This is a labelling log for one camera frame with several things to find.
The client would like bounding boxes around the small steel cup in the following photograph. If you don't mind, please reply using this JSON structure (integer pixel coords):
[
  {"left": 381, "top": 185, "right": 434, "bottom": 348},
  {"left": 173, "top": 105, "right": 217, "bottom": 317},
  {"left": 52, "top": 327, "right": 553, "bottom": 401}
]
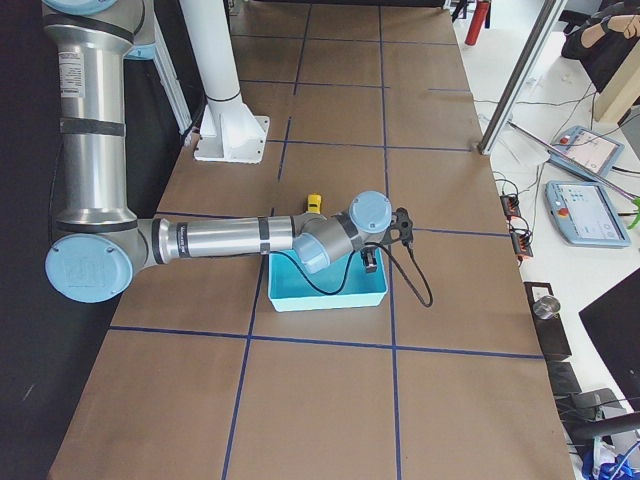
[{"left": 532, "top": 295, "right": 561, "bottom": 320}]

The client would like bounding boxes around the yellow beetle toy car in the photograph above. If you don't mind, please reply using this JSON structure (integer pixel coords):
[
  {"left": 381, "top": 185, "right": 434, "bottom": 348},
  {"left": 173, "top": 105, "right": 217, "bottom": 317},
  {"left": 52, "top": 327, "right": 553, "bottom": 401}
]
[{"left": 306, "top": 193, "right": 322, "bottom": 214}]

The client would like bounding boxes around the white pedestal column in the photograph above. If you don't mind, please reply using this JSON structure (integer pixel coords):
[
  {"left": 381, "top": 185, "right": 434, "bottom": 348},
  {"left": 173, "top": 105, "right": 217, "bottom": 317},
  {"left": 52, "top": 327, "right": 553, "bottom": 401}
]
[{"left": 180, "top": 0, "right": 270, "bottom": 164}]

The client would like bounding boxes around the aluminium frame post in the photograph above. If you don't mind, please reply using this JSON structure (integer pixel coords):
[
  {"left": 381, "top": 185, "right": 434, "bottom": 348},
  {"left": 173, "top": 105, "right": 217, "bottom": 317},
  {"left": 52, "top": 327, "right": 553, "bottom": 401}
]
[{"left": 478, "top": 0, "right": 566, "bottom": 155}]

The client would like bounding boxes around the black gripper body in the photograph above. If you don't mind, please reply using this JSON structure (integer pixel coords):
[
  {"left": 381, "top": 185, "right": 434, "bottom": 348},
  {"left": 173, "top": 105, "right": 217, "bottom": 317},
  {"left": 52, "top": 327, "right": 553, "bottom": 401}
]
[{"left": 360, "top": 245, "right": 376, "bottom": 256}]

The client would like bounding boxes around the red fire extinguisher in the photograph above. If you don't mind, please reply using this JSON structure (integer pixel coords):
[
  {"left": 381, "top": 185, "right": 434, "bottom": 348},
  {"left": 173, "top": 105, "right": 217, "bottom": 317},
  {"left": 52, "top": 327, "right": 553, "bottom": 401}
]
[{"left": 465, "top": 0, "right": 491, "bottom": 46}]

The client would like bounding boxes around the far orange black connector box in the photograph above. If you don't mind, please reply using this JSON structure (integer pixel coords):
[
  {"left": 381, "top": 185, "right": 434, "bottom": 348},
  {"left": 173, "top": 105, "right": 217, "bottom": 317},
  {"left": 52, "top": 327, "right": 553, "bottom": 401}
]
[{"left": 499, "top": 193, "right": 521, "bottom": 219}]

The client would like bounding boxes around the seated person in black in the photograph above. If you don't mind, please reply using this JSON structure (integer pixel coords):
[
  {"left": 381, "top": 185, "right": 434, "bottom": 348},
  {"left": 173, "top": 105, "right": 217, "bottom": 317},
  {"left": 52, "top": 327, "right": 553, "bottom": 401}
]
[{"left": 561, "top": 1, "right": 639, "bottom": 92}]

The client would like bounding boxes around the blue teach pendant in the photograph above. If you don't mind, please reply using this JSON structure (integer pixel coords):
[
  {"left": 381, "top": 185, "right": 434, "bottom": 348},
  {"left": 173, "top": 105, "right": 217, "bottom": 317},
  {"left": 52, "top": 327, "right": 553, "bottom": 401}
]
[
  {"left": 545, "top": 181, "right": 631, "bottom": 248},
  {"left": 553, "top": 126, "right": 624, "bottom": 177}
]

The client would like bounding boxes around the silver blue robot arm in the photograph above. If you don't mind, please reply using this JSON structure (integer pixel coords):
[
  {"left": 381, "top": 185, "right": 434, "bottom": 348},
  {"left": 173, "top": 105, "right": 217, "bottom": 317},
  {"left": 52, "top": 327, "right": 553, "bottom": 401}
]
[{"left": 42, "top": 1, "right": 399, "bottom": 303}]

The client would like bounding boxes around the turquoise plastic bin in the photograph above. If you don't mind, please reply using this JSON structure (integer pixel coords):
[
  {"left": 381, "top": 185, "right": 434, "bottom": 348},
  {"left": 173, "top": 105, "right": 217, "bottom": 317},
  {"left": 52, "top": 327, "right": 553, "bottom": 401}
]
[{"left": 268, "top": 249, "right": 388, "bottom": 312}]

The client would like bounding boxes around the black monitor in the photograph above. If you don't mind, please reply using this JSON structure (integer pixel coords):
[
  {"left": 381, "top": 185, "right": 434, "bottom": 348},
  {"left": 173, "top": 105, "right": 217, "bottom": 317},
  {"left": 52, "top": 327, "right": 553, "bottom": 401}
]
[{"left": 579, "top": 270, "right": 639, "bottom": 403}]

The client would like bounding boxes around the orange black connector box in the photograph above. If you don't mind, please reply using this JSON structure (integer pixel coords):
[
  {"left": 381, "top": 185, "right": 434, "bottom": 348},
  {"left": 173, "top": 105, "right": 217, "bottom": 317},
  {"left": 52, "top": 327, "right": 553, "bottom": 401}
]
[
  {"left": 499, "top": 193, "right": 521, "bottom": 219},
  {"left": 509, "top": 225, "right": 533, "bottom": 262}
]

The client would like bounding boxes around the black tray under cup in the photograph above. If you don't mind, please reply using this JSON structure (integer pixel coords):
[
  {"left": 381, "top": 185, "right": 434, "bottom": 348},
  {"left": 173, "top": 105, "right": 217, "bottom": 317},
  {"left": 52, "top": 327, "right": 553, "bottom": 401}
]
[{"left": 524, "top": 281, "right": 572, "bottom": 361}]

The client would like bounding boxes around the far blue teach pendant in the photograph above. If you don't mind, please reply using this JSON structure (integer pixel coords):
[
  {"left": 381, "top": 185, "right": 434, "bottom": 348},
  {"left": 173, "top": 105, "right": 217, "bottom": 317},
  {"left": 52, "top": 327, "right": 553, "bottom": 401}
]
[{"left": 553, "top": 126, "right": 624, "bottom": 177}]

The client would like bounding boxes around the near orange black connector box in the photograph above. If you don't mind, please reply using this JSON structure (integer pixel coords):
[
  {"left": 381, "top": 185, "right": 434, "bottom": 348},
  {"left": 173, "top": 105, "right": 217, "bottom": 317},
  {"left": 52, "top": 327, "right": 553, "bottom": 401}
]
[{"left": 509, "top": 225, "right": 533, "bottom": 262}]

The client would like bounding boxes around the near blue teach pendant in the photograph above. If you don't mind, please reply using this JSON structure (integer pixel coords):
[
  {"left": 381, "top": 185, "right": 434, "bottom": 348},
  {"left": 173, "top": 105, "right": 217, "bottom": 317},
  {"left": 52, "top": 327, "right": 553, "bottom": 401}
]
[{"left": 545, "top": 181, "right": 631, "bottom": 248}]

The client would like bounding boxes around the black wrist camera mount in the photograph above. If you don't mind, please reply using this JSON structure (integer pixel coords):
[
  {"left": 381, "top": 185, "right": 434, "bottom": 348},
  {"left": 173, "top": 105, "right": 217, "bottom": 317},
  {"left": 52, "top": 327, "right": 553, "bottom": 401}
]
[{"left": 382, "top": 207, "right": 414, "bottom": 248}]

